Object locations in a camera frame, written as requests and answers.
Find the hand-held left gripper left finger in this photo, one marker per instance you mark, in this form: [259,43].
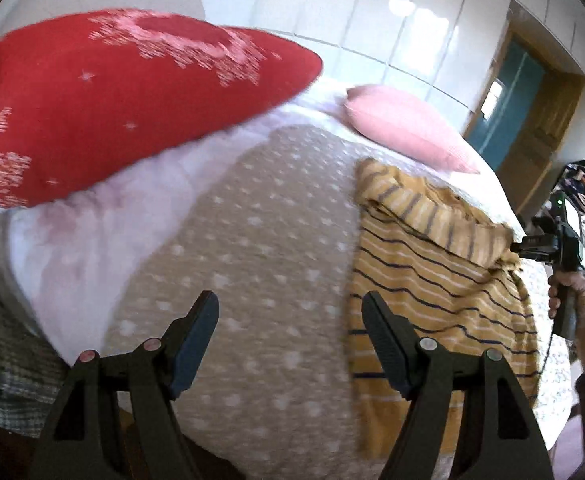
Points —
[191,345]

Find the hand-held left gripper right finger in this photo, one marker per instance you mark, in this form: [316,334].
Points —
[390,342]

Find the yellow striped garment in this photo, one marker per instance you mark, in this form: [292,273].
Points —
[422,280]

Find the person's right hand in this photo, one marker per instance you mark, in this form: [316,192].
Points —
[575,292]

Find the beige dotted blanket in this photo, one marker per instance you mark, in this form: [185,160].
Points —
[252,270]

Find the wooden door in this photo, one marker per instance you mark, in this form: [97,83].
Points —
[532,125]

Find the white bed sheet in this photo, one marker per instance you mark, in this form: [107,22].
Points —
[92,220]

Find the grey checked cloth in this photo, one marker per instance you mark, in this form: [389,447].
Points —
[10,360]

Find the pink pillow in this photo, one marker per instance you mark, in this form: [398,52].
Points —
[407,127]

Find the red patterned pillow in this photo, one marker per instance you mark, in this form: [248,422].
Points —
[117,105]

